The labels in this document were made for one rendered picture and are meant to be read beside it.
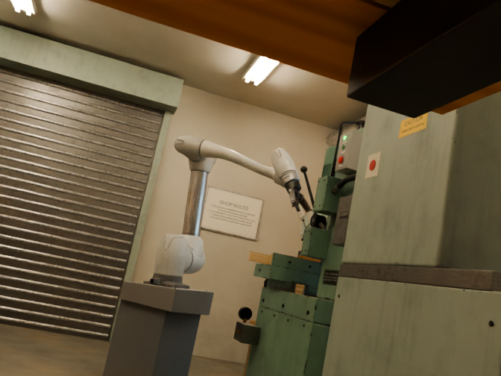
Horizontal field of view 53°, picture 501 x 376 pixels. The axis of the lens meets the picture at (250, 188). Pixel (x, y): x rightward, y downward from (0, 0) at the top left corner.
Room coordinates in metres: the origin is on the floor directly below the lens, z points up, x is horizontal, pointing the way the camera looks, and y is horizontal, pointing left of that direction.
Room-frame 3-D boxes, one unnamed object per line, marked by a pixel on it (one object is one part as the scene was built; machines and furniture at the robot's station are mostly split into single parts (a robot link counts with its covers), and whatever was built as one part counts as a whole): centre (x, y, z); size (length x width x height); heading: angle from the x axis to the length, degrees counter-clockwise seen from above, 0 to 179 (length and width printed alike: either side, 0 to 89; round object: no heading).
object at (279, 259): (2.33, -0.44, 0.93); 0.60 x 0.02 x 0.06; 107
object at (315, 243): (2.13, -0.31, 1.02); 0.09 x 0.07 x 0.12; 107
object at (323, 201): (2.11, -0.33, 1.22); 0.09 x 0.08 x 0.15; 17
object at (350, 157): (2.01, -0.37, 1.40); 0.10 x 0.06 x 0.16; 17
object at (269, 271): (2.47, -0.40, 0.87); 0.61 x 0.30 x 0.06; 107
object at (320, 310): (2.24, -0.45, 0.76); 0.57 x 0.45 x 0.09; 17
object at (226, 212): (5.34, 0.14, 1.48); 0.64 x 0.02 x 0.46; 104
